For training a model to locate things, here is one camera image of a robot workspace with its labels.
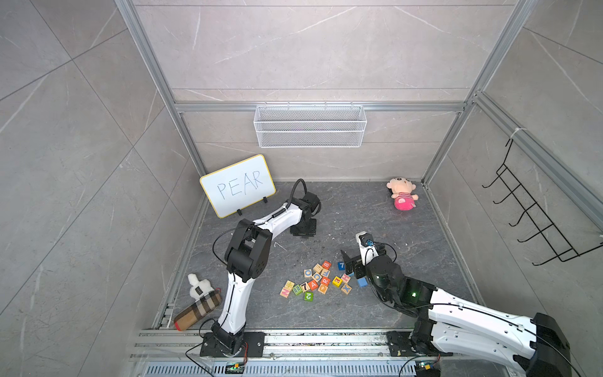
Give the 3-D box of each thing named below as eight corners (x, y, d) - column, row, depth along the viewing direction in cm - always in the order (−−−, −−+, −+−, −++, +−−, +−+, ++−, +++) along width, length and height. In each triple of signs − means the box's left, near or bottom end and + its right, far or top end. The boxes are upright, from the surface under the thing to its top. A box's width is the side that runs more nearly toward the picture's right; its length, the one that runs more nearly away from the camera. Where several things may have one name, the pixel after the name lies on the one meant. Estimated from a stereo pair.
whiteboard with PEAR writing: (220, 221, 106) (206, 194, 91) (212, 205, 112) (198, 177, 98) (276, 196, 116) (271, 168, 101) (266, 182, 122) (261, 154, 107)
